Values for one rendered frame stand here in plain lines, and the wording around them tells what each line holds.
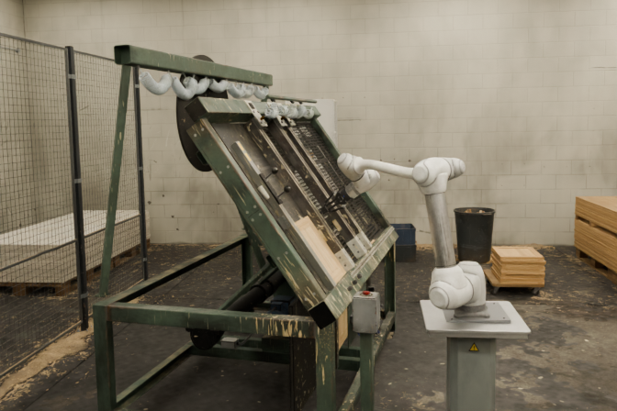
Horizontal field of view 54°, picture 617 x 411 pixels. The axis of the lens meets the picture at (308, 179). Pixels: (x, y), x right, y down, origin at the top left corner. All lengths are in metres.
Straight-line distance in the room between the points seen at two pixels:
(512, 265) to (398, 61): 3.54
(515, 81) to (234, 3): 4.07
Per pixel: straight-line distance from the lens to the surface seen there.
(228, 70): 4.42
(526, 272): 6.43
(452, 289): 3.05
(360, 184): 3.50
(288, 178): 3.60
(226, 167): 3.07
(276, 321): 3.13
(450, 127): 8.63
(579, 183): 9.05
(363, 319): 3.00
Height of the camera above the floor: 1.78
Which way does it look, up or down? 5 degrees down
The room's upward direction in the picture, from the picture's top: 1 degrees counter-clockwise
